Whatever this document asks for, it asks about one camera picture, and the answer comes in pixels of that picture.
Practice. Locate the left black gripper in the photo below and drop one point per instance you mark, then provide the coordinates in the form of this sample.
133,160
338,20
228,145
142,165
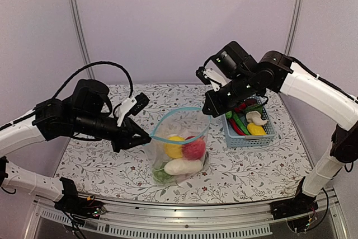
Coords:
124,139

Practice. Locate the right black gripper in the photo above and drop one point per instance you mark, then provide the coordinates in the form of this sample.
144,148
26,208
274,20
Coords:
217,108

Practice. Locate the yellow toy lemon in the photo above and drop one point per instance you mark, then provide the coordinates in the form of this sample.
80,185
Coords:
174,150

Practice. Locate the clear zip top bag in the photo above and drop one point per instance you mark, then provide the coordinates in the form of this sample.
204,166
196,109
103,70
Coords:
187,122

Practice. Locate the red toy cabbage ball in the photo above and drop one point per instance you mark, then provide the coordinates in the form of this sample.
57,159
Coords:
194,150

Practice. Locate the green toy grapes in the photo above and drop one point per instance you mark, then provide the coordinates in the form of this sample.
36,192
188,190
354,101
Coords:
161,176

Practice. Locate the white toy radish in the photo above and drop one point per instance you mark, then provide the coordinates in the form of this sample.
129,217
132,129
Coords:
182,166

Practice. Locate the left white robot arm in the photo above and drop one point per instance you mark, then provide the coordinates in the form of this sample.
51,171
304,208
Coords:
87,112

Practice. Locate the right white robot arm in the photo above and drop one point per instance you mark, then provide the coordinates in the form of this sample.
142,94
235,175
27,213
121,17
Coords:
235,75

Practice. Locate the green toy chili pepper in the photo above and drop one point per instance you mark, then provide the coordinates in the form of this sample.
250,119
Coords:
237,117

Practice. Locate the red toy chili pepper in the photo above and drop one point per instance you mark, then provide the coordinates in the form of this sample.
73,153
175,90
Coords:
236,128

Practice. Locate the red toy bell pepper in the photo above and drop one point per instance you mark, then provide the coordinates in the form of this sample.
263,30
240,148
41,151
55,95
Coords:
248,102

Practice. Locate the blue plastic basket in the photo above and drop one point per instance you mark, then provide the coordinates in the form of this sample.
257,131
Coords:
234,140

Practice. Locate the white toy garlic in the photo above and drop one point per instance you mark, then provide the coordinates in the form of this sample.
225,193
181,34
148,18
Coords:
255,117

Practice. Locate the yellow toy banana piece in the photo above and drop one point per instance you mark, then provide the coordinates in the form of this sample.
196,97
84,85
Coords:
256,130

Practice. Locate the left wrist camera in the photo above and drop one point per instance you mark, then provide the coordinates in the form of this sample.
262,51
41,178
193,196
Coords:
130,106

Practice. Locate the front aluminium rail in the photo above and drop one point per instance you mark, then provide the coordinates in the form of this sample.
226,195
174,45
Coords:
133,219

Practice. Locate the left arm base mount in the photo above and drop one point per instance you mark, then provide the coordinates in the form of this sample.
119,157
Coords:
77,209

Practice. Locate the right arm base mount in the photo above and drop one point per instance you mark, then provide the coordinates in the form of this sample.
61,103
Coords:
296,211

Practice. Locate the right aluminium frame post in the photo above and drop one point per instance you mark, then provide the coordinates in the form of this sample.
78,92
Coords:
297,8

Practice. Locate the aluminium frame post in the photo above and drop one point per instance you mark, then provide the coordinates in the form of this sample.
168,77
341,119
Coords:
297,8
74,10

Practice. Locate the left aluminium frame post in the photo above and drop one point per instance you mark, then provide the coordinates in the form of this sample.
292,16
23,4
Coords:
74,10

